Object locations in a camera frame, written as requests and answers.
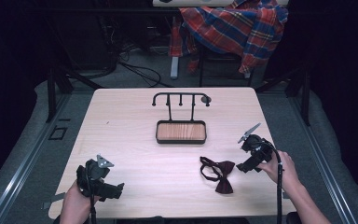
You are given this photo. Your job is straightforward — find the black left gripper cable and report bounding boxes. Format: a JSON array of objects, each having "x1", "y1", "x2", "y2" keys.
[{"x1": 85, "y1": 160, "x2": 98, "y2": 224}]

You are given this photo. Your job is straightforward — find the red blue plaid cloth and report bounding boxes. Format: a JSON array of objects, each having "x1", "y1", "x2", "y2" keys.
[{"x1": 169, "y1": 0, "x2": 290, "y2": 75}]

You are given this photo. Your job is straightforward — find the black hook rack wooden tray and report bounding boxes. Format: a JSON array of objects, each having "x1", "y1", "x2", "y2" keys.
[{"x1": 151, "y1": 91, "x2": 213, "y2": 145}]

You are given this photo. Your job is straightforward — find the white table leg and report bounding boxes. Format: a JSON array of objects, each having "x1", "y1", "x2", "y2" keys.
[{"x1": 170, "y1": 55, "x2": 180, "y2": 80}]

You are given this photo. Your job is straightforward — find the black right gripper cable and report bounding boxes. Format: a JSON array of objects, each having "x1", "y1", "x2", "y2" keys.
[{"x1": 258, "y1": 140, "x2": 284, "y2": 224}]

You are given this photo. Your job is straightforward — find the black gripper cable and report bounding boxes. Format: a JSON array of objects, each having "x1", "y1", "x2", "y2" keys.
[
  {"x1": 258, "y1": 140, "x2": 284, "y2": 224},
  {"x1": 85, "y1": 160, "x2": 98, "y2": 224}
]

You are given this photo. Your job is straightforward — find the person's right hand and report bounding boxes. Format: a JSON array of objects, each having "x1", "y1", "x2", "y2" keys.
[{"x1": 255, "y1": 150, "x2": 300, "y2": 191}]

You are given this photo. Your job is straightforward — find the black metal stand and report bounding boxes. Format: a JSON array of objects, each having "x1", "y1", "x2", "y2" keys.
[
  {"x1": 255, "y1": 66, "x2": 312, "y2": 127},
  {"x1": 45, "y1": 66, "x2": 104, "y2": 123}
]

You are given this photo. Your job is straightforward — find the aluminium rail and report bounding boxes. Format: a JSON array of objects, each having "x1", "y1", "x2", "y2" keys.
[
  {"x1": 0, "y1": 92, "x2": 73, "y2": 224},
  {"x1": 288, "y1": 92, "x2": 358, "y2": 224}
]

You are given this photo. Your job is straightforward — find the black metal chair frame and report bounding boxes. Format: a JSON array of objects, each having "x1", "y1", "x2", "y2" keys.
[{"x1": 198, "y1": 43, "x2": 255, "y2": 88}]

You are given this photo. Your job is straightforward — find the dark red bow tie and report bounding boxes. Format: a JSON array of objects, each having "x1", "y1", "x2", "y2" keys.
[{"x1": 200, "y1": 156, "x2": 236, "y2": 195}]

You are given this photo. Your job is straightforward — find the black floor cables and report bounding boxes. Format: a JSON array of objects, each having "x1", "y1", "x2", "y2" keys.
[{"x1": 99, "y1": 12, "x2": 172, "y2": 89}]

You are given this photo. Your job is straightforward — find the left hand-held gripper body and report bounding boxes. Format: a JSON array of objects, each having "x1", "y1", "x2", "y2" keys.
[{"x1": 76, "y1": 154, "x2": 116, "y2": 202}]

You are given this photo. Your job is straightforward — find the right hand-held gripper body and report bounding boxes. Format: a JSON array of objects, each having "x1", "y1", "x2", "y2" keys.
[{"x1": 237, "y1": 122, "x2": 275, "y2": 171}]

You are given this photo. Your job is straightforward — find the person's left hand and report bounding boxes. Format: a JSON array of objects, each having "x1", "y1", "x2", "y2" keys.
[{"x1": 59, "y1": 179, "x2": 103, "y2": 224}]

